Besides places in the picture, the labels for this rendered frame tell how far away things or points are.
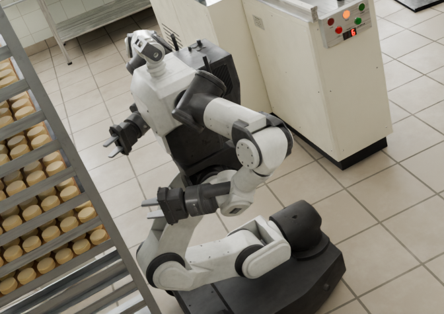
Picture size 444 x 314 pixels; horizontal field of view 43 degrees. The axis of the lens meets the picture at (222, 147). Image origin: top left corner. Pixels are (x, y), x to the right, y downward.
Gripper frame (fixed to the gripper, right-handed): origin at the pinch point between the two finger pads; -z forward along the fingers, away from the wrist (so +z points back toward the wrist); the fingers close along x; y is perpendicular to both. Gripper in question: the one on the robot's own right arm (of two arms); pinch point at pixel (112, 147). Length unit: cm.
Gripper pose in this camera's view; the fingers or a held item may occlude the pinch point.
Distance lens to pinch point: 206.4
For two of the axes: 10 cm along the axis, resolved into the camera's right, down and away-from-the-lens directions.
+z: 5.4, -5.9, 6.0
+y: 8.0, 1.2, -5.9
